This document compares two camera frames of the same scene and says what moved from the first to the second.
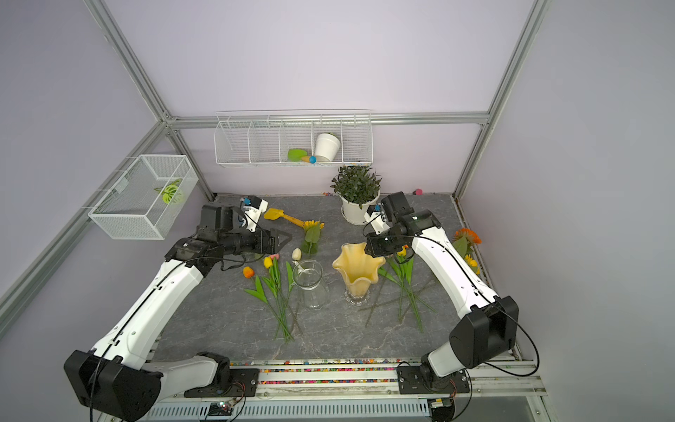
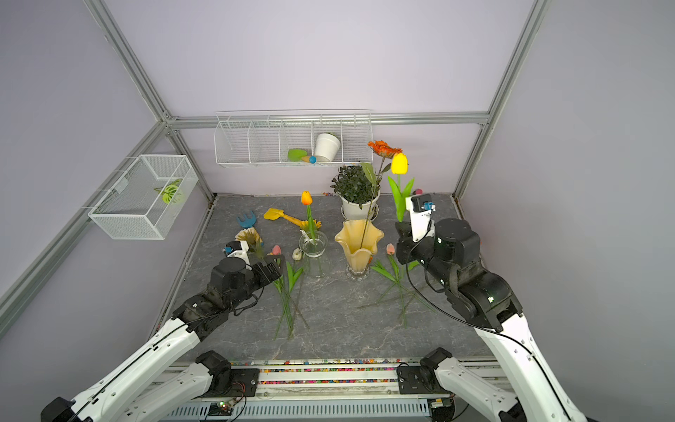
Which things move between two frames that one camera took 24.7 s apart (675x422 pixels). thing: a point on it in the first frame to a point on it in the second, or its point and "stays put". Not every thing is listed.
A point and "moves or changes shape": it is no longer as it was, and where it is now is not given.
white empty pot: [327, 147] stays put
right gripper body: [385, 243] to [424, 253]
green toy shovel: [297, 155] stays put
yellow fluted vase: [359, 269] moves or changes shape
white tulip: [296, 255] stays put
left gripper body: [236, 243] to [257, 278]
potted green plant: [358, 186] stays put
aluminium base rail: [362, 390] stays put
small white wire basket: [146, 200] stays put
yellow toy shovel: [275, 214] stays put
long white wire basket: [293, 138] stays put
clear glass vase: [308, 274] to [312, 245]
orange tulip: [249, 272] to [307, 198]
